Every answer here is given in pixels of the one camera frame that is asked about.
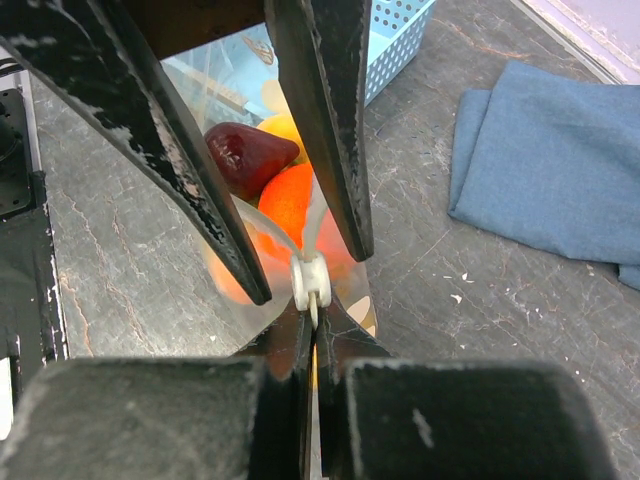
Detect small dark plum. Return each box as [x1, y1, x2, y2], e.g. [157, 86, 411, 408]
[204, 122, 300, 201]

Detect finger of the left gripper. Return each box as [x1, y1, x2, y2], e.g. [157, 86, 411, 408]
[1, 1, 272, 305]
[264, 0, 374, 262]

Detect clear zip top bag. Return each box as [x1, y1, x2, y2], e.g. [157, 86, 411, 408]
[162, 25, 377, 335]

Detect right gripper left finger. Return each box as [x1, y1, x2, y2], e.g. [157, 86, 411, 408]
[1, 306, 314, 479]

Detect light blue plastic basket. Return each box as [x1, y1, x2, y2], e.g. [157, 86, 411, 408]
[162, 1, 435, 117]

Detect blue folded cloth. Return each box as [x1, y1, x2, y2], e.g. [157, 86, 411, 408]
[448, 62, 639, 288]

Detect orange persimmon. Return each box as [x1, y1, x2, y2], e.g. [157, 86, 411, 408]
[249, 162, 354, 274]

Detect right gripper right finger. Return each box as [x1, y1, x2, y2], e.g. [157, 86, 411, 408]
[316, 303, 617, 479]

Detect orange tangerine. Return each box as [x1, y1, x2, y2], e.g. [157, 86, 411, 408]
[203, 236, 369, 307]

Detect aluminium frame profiles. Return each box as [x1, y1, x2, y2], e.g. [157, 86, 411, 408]
[516, 1, 639, 84]

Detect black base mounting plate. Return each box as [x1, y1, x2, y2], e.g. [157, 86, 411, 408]
[1, 59, 69, 437]

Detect small yellow orange fruit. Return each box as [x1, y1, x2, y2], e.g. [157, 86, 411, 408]
[257, 113, 309, 164]

